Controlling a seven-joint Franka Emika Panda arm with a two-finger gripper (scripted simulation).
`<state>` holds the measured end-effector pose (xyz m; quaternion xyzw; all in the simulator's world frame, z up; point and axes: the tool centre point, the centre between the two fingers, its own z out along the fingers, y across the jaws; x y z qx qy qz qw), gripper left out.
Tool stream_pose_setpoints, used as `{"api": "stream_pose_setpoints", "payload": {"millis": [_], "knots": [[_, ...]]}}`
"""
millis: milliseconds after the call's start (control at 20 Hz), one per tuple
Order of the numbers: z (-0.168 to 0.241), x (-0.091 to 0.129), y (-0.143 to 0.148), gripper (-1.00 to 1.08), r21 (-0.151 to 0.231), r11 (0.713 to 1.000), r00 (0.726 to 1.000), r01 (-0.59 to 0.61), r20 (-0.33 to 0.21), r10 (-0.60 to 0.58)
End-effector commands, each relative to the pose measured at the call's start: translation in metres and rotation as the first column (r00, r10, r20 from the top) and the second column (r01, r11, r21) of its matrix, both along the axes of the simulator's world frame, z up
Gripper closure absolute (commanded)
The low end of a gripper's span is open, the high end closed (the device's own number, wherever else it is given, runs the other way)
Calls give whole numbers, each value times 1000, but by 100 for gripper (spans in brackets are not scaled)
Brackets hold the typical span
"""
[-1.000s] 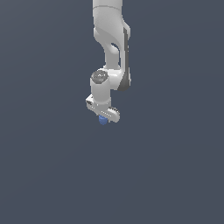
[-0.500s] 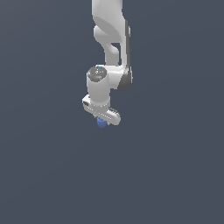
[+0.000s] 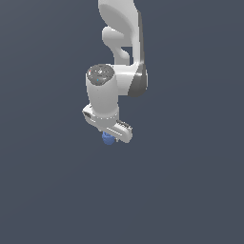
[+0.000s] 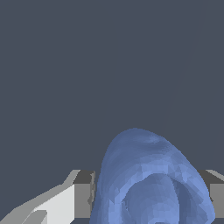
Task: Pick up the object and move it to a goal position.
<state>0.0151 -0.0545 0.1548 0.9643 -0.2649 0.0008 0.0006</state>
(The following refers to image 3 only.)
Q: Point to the small blue object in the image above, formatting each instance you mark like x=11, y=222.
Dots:
x=108, y=139

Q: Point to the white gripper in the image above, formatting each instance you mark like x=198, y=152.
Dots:
x=119, y=130

